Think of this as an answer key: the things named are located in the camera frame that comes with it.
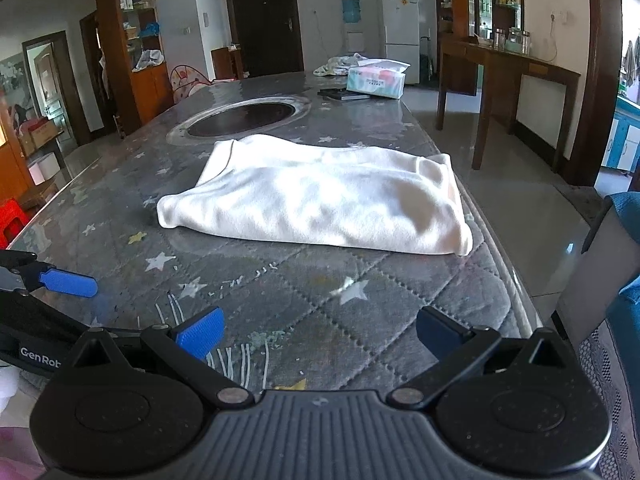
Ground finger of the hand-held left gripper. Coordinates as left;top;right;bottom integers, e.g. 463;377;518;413
0;250;99;299

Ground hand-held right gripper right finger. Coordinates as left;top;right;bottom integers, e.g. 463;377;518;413
387;306;573;409

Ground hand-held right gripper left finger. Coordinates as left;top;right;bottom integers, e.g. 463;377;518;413
70;306;256;408

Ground white garment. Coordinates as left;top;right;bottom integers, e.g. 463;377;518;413
156;133;475;257

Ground hanging clothes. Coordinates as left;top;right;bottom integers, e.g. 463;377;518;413
621;36;640;93

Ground pink white cloth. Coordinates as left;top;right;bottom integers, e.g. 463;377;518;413
0;364;48;480

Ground red plastic stool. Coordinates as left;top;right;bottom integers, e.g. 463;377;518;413
0;198;29;251

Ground white box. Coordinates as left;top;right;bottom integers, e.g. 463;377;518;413
27;152;62;187

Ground cardboard box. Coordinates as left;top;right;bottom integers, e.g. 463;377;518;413
17;116;65;157

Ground grey chair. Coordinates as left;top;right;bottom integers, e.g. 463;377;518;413
551;194;640;480

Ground brown interior door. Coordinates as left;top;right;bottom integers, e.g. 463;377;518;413
22;30;92;147

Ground round dark table inset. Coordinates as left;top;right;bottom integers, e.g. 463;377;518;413
166;95;311;147

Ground pink play tent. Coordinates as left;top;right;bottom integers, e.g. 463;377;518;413
168;63;212;107

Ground orange wooden shelf cabinet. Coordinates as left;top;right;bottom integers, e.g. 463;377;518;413
96;0;175;137

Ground tissue box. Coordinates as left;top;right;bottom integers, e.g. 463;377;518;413
346;59;412;100

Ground wooden side desk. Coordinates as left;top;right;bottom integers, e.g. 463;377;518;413
435;36;582;172

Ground blue cabinet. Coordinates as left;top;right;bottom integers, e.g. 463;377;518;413
601;94;640;177

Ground dark umbrella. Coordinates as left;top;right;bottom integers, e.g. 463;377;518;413
419;34;434;84

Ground crumpled white cloth pile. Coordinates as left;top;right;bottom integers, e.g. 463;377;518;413
313;52;377;78

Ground white refrigerator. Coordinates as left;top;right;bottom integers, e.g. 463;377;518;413
380;0;421;86

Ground glass jars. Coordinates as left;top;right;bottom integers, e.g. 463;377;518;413
491;26;532;55

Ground water dispenser with blue bottle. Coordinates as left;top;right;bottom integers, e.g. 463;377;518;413
341;0;366;59

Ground dark wooden door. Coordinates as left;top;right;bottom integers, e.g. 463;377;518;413
223;0;305;81

